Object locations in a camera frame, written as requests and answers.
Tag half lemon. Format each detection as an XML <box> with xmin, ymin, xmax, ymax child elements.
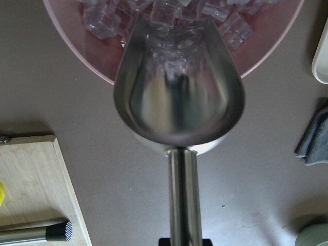
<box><xmin>0</xmin><ymin>182</ymin><xmax>6</xmax><ymax>206</ymax></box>

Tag steel muddler black tip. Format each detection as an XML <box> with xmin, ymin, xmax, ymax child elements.
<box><xmin>0</xmin><ymin>221</ymin><xmax>73</xmax><ymax>245</ymax></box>

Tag wooden cutting board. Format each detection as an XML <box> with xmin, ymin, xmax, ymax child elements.
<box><xmin>1</xmin><ymin>135</ymin><xmax>92</xmax><ymax>245</ymax></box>

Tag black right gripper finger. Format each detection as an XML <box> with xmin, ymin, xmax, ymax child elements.
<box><xmin>158</xmin><ymin>237</ymin><xmax>213</xmax><ymax>246</ymax></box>

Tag grey folded cloth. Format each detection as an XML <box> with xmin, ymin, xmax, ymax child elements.
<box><xmin>295</xmin><ymin>102</ymin><xmax>327</xmax><ymax>166</ymax></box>

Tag cream serving tray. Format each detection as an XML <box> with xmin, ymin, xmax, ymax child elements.
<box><xmin>312</xmin><ymin>21</ymin><xmax>328</xmax><ymax>85</ymax></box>

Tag clear ice cubes pile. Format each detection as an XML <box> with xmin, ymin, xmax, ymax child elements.
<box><xmin>80</xmin><ymin>1</ymin><xmax>276</xmax><ymax>50</ymax></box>

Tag pink bowl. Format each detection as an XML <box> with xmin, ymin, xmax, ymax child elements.
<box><xmin>44</xmin><ymin>1</ymin><xmax>304</xmax><ymax>84</ymax></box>

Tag metal ice scoop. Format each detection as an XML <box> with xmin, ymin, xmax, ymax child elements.
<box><xmin>114</xmin><ymin>16</ymin><xmax>245</xmax><ymax>245</ymax></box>

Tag green bowl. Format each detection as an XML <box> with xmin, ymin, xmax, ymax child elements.
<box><xmin>295</xmin><ymin>223</ymin><xmax>327</xmax><ymax>246</ymax></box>

